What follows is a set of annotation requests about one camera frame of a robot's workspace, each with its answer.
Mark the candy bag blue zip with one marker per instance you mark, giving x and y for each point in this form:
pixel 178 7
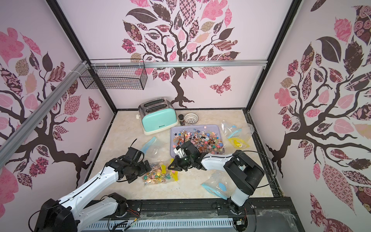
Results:
pixel 229 130
pixel 219 185

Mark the black wire basket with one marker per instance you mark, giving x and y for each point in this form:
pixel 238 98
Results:
pixel 115 74

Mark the aluminium rail left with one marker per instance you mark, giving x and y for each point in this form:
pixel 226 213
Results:
pixel 10 146

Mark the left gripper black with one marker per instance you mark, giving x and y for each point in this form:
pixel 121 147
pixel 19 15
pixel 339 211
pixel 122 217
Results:
pixel 143 170

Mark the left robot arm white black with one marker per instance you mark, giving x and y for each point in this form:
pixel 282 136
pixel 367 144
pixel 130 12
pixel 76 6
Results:
pixel 73 212

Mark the candy bag blue zip front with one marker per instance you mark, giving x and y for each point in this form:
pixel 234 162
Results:
pixel 229 130

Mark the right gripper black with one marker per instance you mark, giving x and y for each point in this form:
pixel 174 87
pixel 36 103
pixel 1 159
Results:
pixel 180 162

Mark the candy bag yellow zip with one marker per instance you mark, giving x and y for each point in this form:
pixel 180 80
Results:
pixel 159 174
pixel 241 142

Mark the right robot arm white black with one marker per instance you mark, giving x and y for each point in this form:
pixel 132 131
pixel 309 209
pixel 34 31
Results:
pixel 244 172

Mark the mint green toaster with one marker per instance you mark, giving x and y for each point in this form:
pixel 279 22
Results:
pixel 157 115

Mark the small dark spice jar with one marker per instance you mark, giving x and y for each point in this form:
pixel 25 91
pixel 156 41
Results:
pixel 181 119

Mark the aluminium rail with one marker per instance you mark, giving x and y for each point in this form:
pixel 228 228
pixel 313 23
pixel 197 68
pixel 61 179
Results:
pixel 10 146
pixel 179 64

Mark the white cable duct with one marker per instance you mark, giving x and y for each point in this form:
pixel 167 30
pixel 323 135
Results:
pixel 164 225

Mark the aluminium rail back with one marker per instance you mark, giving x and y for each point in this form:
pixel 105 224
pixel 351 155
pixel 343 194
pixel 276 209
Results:
pixel 179 64

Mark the white sink strainer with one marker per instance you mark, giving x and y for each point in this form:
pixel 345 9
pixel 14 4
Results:
pixel 191 118

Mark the lavender plastic tray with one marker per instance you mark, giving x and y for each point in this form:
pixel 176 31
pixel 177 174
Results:
pixel 174 133

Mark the pile of candies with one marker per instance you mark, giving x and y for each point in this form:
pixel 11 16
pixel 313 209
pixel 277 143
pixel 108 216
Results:
pixel 200 137

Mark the black base frame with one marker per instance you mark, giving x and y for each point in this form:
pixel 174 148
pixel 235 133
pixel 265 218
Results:
pixel 259 215

